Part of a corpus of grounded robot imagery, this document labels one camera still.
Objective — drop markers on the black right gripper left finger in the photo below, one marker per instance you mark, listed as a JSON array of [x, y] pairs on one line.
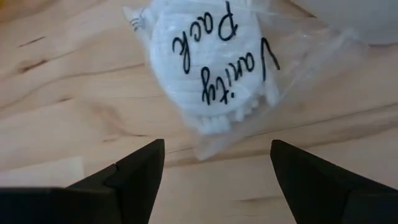
[[133, 186]]

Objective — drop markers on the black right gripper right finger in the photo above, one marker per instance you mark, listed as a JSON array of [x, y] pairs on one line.
[[317, 193]]

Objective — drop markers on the vanity pack bag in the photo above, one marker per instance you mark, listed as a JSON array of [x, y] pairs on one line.
[[205, 56]]

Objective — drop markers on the white plastic bin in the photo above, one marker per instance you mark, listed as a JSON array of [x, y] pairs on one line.
[[357, 18]]

